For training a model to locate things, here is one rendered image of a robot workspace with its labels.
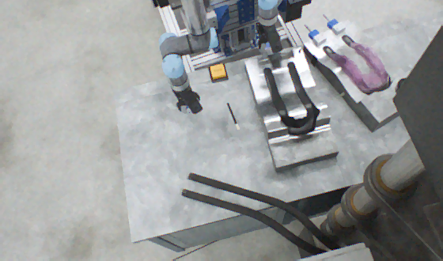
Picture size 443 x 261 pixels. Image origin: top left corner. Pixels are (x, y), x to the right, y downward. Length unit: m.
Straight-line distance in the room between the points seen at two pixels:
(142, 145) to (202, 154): 0.27
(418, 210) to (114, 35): 2.66
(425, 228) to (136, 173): 1.16
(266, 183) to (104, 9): 2.24
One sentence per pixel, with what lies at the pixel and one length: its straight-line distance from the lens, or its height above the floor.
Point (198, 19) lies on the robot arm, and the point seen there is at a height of 1.26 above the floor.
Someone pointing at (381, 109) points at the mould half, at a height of 0.91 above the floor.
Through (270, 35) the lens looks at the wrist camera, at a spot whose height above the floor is 1.00.
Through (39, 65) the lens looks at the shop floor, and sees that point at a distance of 3.23.
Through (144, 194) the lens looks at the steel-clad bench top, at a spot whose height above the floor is 0.80.
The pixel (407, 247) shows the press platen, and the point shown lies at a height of 1.29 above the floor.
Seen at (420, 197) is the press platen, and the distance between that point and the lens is 0.83.
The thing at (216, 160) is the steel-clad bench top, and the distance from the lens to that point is 1.58.
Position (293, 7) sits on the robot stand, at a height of 0.83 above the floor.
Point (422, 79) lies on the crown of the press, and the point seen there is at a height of 1.90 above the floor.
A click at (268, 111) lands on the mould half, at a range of 1.52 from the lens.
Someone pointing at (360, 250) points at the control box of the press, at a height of 1.47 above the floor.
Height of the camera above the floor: 2.29
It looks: 65 degrees down
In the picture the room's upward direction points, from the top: 11 degrees counter-clockwise
